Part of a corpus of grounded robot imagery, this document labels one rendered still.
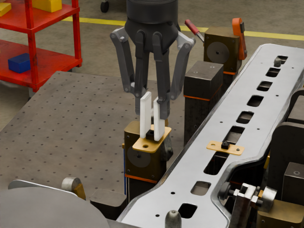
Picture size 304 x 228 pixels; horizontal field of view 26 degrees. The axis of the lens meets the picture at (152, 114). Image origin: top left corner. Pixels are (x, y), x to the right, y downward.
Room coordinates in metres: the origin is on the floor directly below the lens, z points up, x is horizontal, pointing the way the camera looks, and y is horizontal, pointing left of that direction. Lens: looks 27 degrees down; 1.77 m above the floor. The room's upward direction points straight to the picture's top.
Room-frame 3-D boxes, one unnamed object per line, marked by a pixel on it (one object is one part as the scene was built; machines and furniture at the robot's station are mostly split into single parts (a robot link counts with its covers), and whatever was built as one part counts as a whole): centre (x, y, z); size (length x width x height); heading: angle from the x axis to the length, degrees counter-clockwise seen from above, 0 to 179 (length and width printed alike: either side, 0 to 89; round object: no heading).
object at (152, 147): (0.92, 0.00, 1.25); 0.08 x 0.04 x 0.01; 159
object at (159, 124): (0.92, -0.01, 1.29); 0.03 x 0.01 x 0.07; 159
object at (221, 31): (1.94, -0.21, 0.88); 0.14 x 0.09 x 0.36; 68
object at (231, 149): (1.32, -0.17, 1.01); 0.08 x 0.04 x 0.01; 67
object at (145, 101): (0.93, 0.01, 1.29); 0.03 x 0.01 x 0.07; 159
